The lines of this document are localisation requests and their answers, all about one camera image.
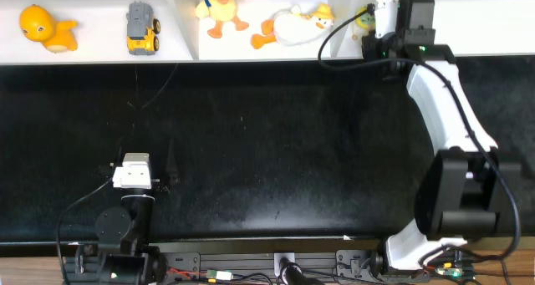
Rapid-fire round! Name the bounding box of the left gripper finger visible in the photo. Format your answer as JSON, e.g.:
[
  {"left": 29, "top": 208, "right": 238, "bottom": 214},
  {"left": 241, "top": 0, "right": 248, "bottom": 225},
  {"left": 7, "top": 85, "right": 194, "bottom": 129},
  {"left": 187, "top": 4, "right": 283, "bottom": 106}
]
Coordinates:
[{"left": 165, "top": 138, "right": 182, "bottom": 186}]

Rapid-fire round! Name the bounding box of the black cable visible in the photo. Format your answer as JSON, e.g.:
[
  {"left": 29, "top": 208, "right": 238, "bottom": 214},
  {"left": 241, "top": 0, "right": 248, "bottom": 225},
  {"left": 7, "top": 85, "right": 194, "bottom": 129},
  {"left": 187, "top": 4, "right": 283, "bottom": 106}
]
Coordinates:
[
  {"left": 54, "top": 176, "right": 115, "bottom": 285},
  {"left": 317, "top": 3, "right": 522, "bottom": 270}
]

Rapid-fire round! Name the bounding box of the grey and yellow toy truck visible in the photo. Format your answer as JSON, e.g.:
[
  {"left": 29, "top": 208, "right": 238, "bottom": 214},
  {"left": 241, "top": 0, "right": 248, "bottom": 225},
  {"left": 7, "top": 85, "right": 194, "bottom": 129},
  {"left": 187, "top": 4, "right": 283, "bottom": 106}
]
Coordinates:
[{"left": 125, "top": 0, "right": 162, "bottom": 57}]

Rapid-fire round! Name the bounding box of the white shelf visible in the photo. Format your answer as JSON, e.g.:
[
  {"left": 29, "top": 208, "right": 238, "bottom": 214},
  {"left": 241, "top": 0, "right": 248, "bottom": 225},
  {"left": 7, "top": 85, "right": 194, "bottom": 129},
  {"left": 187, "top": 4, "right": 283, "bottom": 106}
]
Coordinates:
[{"left": 0, "top": 0, "right": 535, "bottom": 66}]

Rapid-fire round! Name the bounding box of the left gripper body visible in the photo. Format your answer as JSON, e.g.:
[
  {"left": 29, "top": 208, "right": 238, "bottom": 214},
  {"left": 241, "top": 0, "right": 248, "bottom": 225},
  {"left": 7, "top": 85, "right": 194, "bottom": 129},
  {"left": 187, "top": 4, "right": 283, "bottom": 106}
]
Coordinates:
[{"left": 151, "top": 175, "right": 173, "bottom": 194}]

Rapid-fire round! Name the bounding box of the yellow plush duck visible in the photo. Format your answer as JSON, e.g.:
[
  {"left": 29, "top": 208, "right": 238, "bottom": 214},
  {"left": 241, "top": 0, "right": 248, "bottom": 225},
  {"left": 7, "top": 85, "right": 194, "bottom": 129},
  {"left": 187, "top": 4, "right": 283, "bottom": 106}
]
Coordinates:
[{"left": 195, "top": 0, "right": 251, "bottom": 40}]

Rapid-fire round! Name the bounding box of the mounting rail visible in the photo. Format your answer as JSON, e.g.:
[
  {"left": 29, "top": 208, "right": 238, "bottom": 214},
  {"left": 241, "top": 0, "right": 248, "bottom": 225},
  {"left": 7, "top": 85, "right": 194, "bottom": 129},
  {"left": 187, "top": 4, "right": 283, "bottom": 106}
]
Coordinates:
[{"left": 160, "top": 249, "right": 477, "bottom": 285}]

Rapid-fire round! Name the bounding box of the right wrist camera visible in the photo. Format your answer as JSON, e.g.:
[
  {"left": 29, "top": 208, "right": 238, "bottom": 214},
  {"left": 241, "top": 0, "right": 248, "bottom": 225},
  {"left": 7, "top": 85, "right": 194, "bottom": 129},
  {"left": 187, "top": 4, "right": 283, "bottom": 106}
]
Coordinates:
[{"left": 374, "top": 0, "right": 400, "bottom": 40}]

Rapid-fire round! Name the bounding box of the yellow rubber duck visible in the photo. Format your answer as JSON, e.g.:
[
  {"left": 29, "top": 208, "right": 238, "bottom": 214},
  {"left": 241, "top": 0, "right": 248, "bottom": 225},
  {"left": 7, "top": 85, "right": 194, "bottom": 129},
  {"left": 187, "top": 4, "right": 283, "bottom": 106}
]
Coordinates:
[{"left": 18, "top": 3, "right": 79, "bottom": 54}]

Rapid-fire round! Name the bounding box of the yellow rattle drum toy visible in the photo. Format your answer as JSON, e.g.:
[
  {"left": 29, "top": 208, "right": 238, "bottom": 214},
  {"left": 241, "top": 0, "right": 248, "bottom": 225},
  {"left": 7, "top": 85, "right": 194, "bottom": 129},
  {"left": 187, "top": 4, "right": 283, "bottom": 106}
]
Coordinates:
[{"left": 351, "top": 6, "right": 377, "bottom": 42}]

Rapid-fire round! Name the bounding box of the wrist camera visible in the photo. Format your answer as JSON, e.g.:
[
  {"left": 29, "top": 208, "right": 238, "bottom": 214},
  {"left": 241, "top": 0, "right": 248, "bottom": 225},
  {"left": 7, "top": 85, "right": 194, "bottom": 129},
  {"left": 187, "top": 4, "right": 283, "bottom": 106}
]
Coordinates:
[
  {"left": 374, "top": 0, "right": 400, "bottom": 40},
  {"left": 111, "top": 152, "right": 154, "bottom": 191}
]

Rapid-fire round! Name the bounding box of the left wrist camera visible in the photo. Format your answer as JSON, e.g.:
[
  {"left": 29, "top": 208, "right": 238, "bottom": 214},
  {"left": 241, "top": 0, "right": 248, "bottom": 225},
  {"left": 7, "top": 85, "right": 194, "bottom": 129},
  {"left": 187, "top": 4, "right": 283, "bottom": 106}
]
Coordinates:
[{"left": 111, "top": 152, "right": 154, "bottom": 191}]

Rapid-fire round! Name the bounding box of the white plush duck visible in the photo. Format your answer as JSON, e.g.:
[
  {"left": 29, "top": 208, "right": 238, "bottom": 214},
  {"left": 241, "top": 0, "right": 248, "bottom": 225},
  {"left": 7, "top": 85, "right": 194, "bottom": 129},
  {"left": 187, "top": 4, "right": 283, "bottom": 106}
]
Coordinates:
[{"left": 250, "top": 3, "right": 336, "bottom": 50}]

